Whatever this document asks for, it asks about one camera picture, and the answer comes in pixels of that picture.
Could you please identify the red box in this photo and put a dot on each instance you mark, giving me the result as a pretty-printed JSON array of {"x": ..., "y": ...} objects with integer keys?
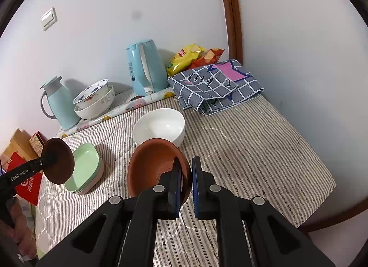
[{"x": 28, "y": 189}]

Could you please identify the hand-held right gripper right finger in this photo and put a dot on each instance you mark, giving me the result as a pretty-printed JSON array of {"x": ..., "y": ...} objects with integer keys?
[{"x": 195, "y": 189}]

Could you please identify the yellow snack bag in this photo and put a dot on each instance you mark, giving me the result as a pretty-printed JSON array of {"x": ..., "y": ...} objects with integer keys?
[{"x": 181, "y": 59}]

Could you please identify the green plate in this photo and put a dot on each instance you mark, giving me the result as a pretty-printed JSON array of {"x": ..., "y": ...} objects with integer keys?
[{"x": 82, "y": 169}]

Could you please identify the light blue thermos jug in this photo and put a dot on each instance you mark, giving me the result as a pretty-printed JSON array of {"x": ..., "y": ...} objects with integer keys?
[{"x": 61, "y": 106}]

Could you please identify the grey checkered cloth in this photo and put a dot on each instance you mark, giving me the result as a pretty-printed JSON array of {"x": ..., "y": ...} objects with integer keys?
[{"x": 210, "y": 88}]

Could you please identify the large white bowl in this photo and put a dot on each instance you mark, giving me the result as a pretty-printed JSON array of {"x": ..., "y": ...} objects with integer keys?
[{"x": 158, "y": 124}]

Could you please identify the white patterned bowl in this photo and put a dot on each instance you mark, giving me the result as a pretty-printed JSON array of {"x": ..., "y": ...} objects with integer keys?
[{"x": 97, "y": 110}]

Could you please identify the pink plate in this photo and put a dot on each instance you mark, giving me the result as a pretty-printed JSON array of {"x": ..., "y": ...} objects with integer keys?
[{"x": 99, "y": 176}]

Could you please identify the light blue electric kettle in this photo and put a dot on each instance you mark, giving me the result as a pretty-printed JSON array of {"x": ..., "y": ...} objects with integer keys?
[{"x": 146, "y": 68}]

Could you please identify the white light switch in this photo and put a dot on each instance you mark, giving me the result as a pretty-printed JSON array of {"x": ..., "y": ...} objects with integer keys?
[{"x": 49, "y": 19}]

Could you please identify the small brown bowl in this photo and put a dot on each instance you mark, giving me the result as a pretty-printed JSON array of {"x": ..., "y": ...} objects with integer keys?
[
  {"x": 149, "y": 166},
  {"x": 61, "y": 166}
]

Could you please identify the orange snack bag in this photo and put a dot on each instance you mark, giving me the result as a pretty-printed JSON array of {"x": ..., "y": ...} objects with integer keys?
[{"x": 211, "y": 57}]

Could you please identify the brown baseboard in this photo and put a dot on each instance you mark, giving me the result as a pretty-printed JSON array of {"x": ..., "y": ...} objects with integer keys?
[{"x": 339, "y": 218}]

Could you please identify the patterned gift box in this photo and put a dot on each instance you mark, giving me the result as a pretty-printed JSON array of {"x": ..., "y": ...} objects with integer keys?
[{"x": 36, "y": 143}]

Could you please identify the blue plate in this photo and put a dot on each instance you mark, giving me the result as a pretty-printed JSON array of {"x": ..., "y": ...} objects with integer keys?
[{"x": 72, "y": 190}]

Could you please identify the brown wooden door frame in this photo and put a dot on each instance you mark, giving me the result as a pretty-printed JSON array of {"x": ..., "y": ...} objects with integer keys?
[{"x": 230, "y": 11}]

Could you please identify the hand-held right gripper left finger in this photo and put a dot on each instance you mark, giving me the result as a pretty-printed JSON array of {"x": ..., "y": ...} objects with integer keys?
[{"x": 178, "y": 189}]

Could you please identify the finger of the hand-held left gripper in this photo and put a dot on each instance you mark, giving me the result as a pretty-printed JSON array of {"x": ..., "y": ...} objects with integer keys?
[{"x": 49, "y": 160}]

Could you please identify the fruit printed rolled sheet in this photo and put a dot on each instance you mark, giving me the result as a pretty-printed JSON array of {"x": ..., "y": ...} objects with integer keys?
[{"x": 123, "y": 110}]

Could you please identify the striped tablecloth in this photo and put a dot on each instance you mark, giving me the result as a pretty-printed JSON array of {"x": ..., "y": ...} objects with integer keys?
[{"x": 244, "y": 154}]

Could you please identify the blue floral bowl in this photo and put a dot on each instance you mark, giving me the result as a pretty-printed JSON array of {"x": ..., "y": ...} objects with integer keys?
[{"x": 90, "y": 93}]

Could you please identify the person's left hand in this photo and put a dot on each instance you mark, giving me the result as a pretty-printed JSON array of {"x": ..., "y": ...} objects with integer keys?
[{"x": 21, "y": 235}]

